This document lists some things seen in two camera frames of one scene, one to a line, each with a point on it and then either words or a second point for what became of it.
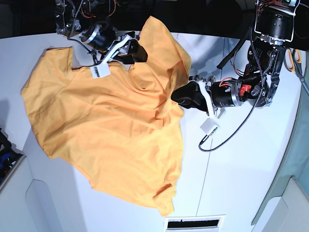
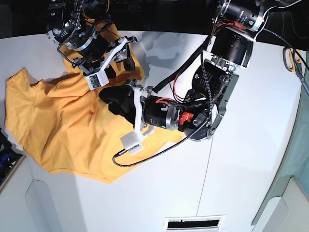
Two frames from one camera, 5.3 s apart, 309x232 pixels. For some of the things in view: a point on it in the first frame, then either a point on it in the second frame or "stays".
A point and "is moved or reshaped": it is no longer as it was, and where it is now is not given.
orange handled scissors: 292,58 stays
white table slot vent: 193,223 stays
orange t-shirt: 121,131 is moved or reshaped
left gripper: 101,36 → 92,50
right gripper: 225,93 → 157,111
